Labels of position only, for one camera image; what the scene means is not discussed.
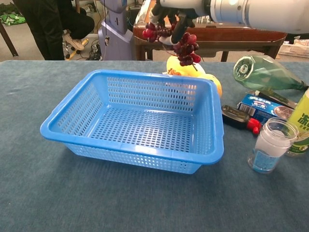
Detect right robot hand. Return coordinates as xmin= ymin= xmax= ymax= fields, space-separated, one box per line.
xmin=147 ymin=0 xmax=206 ymax=46

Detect bunch of purple grapes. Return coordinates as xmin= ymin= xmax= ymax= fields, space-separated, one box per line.
xmin=141 ymin=21 xmax=201 ymax=67

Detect purple robot base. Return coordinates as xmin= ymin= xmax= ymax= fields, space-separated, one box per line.
xmin=98 ymin=0 xmax=134 ymax=61

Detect brown mahjong table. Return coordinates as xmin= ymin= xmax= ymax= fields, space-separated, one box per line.
xmin=132 ymin=0 xmax=288 ymax=62

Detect blue plastic perforated basket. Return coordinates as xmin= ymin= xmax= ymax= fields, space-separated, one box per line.
xmin=40 ymin=69 xmax=225 ymax=175

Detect green glass bottle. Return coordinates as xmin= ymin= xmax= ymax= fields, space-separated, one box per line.
xmin=233 ymin=55 xmax=309 ymax=92

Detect office chair base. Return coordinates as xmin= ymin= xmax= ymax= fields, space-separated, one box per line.
xmin=63 ymin=30 xmax=89 ymax=60

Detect black bottle with red cap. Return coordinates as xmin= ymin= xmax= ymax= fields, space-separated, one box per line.
xmin=221 ymin=104 xmax=263 ymax=135

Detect white plastic crate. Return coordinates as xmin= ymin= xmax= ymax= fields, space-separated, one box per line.
xmin=277 ymin=40 xmax=309 ymax=58

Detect black bag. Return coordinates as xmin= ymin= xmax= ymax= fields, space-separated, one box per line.
xmin=286 ymin=32 xmax=309 ymax=45

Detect blue cardboard box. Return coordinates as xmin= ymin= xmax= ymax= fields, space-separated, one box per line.
xmin=237 ymin=93 xmax=295 ymax=126

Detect dark flat packet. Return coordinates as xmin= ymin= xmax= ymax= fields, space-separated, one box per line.
xmin=251 ymin=87 xmax=299 ymax=109

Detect person in black clothes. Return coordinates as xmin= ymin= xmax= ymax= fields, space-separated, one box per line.
xmin=13 ymin=0 xmax=95 ymax=61

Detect clear glass jar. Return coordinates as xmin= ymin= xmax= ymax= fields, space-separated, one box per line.
xmin=247 ymin=117 xmax=300 ymax=174

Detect yellow-green plastic bottle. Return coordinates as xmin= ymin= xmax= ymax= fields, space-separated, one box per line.
xmin=284 ymin=88 xmax=309 ymax=158

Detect green patterned bag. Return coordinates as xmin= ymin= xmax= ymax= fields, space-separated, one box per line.
xmin=0 ymin=13 xmax=27 ymax=27

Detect dark table leg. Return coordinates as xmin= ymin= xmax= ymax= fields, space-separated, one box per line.
xmin=0 ymin=21 xmax=19 ymax=58

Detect floor cables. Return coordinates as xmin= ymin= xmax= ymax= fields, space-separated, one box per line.
xmin=85 ymin=40 xmax=102 ymax=61

